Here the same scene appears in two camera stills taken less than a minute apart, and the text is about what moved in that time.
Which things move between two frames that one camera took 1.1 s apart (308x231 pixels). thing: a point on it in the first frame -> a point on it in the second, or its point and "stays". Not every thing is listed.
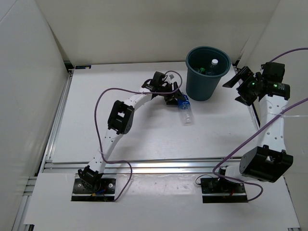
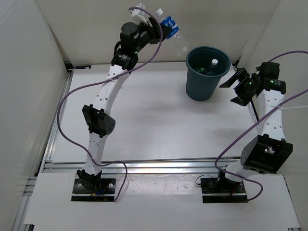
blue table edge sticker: x=83 y=67 stays
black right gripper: x=244 y=98 stays
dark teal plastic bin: x=202 y=87 stays
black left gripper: x=176 y=94 -> x=153 y=31
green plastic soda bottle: x=202 y=70 stays
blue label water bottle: x=186 y=110 -> x=173 y=34
